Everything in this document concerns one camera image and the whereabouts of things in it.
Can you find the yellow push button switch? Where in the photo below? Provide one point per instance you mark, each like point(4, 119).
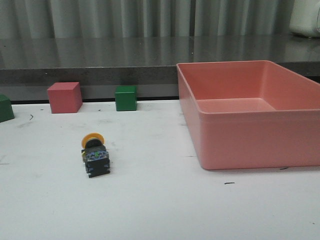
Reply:
point(95, 156)

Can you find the green cube centre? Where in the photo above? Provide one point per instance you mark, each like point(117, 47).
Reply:
point(126, 98)

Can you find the green cube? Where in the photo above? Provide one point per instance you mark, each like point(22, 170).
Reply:
point(126, 98)
point(6, 110)

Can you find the pink plastic bin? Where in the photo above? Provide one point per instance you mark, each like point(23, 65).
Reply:
point(250, 114)

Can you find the pink cube by counter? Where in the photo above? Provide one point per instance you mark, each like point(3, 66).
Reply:
point(65, 97)

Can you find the grey stone counter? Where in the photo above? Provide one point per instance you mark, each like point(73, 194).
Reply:
point(29, 67)

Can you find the green cube far left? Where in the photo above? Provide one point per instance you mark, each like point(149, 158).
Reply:
point(6, 110)

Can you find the grey curtain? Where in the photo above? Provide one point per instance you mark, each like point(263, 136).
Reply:
point(39, 19)

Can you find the white rice cooker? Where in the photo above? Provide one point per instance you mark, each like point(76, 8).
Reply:
point(305, 18)

